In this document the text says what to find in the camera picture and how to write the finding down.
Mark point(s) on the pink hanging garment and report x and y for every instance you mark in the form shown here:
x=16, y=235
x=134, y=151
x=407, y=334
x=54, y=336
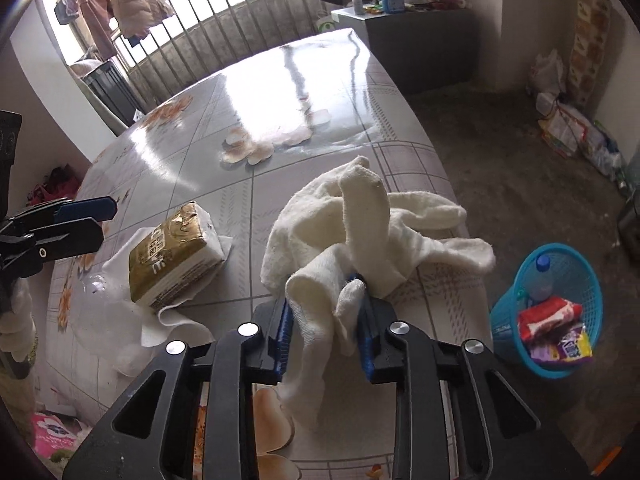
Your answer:
x=97, y=15

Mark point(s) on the dark slatted crate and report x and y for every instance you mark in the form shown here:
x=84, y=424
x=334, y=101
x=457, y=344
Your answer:
x=110, y=92

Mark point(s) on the small white bottle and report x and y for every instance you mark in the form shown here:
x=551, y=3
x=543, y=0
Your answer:
x=357, y=4

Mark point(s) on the gold tissue pack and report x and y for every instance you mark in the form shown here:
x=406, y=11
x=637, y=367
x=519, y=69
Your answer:
x=165, y=255

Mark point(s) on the white plastic bag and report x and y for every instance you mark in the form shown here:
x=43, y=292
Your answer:
x=547, y=72

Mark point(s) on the grey cabinet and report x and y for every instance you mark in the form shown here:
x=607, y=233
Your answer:
x=420, y=50

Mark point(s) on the clear plastic bottle blue cap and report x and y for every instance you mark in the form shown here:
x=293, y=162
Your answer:
x=540, y=282

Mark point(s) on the red snack packet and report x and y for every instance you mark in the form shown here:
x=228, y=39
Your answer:
x=547, y=317

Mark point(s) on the small purple garment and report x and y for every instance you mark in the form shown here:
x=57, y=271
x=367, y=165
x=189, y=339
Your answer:
x=65, y=7

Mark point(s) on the pink bag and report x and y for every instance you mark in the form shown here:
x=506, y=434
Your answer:
x=55, y=187

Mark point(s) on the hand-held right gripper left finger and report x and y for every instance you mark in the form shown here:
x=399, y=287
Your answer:
x=284, y=345

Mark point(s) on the purple yellow noodle packet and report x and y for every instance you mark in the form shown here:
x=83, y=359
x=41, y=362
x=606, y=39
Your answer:
x=550, y=352

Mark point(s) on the pile of floor packets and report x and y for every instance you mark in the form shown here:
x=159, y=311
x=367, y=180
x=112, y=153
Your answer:
x=565, y=127

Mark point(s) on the black rice cooker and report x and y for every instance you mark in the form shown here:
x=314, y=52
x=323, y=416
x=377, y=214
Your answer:
x=631, y=222

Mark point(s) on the blue mesh wastebasket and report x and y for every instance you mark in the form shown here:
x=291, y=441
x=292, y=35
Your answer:
x=505, y=320

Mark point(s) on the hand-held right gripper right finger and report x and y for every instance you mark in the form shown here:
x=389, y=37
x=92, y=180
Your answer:
x=365, y=350

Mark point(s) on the clear plastic wrap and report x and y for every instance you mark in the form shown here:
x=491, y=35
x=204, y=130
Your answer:
x=110, y=320

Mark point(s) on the white green container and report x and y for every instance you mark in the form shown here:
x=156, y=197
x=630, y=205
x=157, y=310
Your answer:
x=326, y=22

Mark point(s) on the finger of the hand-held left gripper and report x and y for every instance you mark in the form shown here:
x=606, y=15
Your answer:
x=85, y=208
x=65, y=240

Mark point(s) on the pink printed packet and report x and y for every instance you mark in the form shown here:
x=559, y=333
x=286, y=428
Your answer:
x=55, y=432

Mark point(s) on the metal window railing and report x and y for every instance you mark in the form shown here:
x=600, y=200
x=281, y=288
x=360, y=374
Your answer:
x=225, y=25

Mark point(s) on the tall patterned cardboard box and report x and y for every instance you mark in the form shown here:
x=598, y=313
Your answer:
x=590, y=45

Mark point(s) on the white towel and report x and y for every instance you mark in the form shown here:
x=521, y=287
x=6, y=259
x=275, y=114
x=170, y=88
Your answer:
x=350, y=220

